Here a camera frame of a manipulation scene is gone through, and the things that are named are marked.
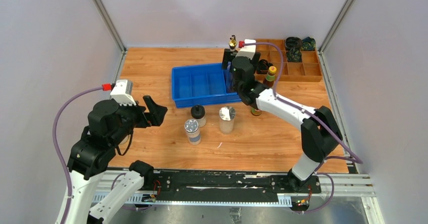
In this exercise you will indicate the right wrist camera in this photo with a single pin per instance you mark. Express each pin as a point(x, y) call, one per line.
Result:
point(247, 45)

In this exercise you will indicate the glass oil bottle gold spout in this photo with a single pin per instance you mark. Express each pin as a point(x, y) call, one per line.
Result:
point(233, 43)

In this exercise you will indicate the blue plastic divided bin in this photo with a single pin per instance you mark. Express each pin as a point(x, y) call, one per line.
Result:
point(205, 84)

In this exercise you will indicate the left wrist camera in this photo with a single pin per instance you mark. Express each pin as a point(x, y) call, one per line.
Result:
point(120, 91)

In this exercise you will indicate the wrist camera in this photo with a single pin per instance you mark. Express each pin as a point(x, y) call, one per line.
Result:
point(247, 45)
point(120, 91)

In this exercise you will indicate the black lid seasoning jar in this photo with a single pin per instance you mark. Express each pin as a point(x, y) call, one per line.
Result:
point(198, 113)

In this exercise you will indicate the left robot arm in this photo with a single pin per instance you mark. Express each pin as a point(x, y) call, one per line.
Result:
point(109, 124)

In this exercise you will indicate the sauce bottle yellow cap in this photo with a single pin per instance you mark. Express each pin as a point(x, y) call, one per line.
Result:
point(270, 77)
point(255, 112)

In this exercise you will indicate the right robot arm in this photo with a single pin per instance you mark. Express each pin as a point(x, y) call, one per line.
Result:
point(320, 133)

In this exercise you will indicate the sauce bottle yellow cap far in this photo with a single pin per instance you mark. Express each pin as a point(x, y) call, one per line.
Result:
point(270, 77)

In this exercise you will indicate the sauce bottle yellow cap near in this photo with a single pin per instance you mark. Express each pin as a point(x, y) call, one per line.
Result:
point(255, 112)

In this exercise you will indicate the blue label shaker jar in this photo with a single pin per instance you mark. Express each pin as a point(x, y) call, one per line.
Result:
point(192, 130)

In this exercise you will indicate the silver lid powder jar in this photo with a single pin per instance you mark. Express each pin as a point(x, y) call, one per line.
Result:
point(227, 116)

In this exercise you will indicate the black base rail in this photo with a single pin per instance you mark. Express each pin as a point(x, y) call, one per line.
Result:
point(246, 188)

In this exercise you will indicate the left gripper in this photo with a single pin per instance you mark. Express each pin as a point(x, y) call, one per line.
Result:
point(155, 115)

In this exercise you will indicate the black lid jar at edge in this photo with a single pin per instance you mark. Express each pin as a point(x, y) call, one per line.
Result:
point(125, 140)

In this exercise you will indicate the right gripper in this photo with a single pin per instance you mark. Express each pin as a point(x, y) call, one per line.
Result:
point(228, 57)

